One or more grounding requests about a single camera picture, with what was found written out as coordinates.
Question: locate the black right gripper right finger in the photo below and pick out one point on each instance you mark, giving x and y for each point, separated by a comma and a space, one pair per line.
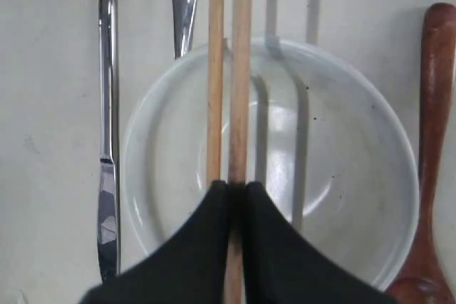
280, 266

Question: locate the silver metal knife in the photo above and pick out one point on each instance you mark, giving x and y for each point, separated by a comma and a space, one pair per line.
108, 214

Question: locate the white ceramic bowl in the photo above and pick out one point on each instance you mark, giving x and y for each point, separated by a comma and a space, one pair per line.
329, 149

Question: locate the dark red wooden spoon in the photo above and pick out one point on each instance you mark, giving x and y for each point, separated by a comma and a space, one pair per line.
421, 279

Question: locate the light wooden chopstick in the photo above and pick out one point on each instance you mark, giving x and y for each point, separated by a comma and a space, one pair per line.
214, 87
238, 135

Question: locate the silver metal fork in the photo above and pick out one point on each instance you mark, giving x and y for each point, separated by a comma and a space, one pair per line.
183, 21

